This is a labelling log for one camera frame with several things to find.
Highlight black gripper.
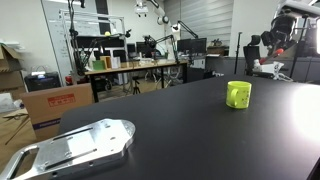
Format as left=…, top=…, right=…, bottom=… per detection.
left=261, top=14, right=298, bottom=58

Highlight orange marker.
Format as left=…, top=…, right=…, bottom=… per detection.
left=259, top=48, right=285, bottom=65

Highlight white robot base equipment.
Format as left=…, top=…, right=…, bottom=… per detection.
left=253, top=59, right=294, bottom=83

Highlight yellow mug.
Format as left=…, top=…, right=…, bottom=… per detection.
left=225, top=80, right=253, bottom=110

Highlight black light stand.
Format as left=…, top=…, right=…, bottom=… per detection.
left=289, top=13, right=312, bottom=79

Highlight black office chair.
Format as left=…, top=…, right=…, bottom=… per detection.
left=243, top=34, right=263, bottom=76

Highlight black stand pole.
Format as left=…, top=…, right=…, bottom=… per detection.
left=234, top=31, right=243, bottom=75

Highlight black computer monitor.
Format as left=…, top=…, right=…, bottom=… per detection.
left=177, top=38, right=208, bottom=55
left=135, top=41, right=156, bottom=58

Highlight white ceiling projector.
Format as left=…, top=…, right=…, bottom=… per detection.
left=134, top=1, right=149, bottom=18

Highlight wooden desk with black legs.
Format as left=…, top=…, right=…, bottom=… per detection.
left=84, top=59, right=189, bottom=103

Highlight small black tripod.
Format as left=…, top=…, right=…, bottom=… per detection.
left=131, top=76, right=141, bottom=96

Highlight white box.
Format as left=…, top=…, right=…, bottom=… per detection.
left=111, top=56, right=122, bottom=69

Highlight wooden box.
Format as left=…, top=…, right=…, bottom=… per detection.
left=99, top=55, right=113, bottom=70

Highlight green box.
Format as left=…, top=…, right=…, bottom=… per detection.
left=92, top=59, right=106, bottom=71

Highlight whiteboard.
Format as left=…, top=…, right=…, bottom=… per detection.
left=41, top=0, right=128, bottom=84

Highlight silver metal mounting plate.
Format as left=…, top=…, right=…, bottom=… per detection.
left=0, top=118, right=137, bottom=180

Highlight cardboard box with red label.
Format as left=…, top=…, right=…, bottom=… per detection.
left=20, top=83, right=94, bottom=142

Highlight black 3D printer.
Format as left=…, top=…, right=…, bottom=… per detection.
left=24, top=65, right=62, bottom=93

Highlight stacked open cardboard boxes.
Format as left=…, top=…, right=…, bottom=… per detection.
left=0, top=43, right=27, bottom=101

